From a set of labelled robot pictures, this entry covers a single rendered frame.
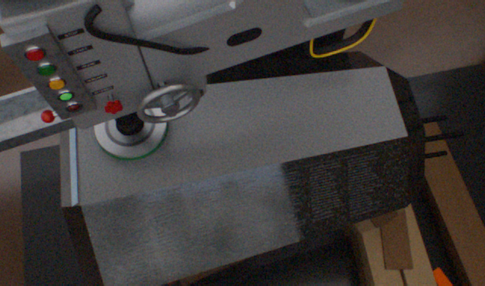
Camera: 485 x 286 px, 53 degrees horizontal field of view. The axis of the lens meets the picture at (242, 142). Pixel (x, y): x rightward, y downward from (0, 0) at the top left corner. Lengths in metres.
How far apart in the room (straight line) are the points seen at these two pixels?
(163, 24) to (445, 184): 1.70
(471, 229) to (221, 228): 1.24
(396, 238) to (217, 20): 1.36
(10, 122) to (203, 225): 0.61
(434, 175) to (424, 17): 0.98
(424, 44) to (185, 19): 2.01
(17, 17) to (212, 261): 0.99
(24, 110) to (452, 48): 2.21
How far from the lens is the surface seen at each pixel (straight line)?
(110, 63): 1.01
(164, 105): 1.10
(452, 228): 2.34
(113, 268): 1.59
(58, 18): 0.89
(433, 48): 2.85
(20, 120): 1.35
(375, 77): 1.62
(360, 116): 1.55
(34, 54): 0.91
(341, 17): 1.21
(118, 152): 1.45
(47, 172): 2.53
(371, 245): 2.09
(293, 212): 1.54
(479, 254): 2.36
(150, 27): 1.00
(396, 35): 2.84
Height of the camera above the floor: 2.22
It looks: 67 degrees down
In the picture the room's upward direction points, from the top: 1 degrees counter-clockwise
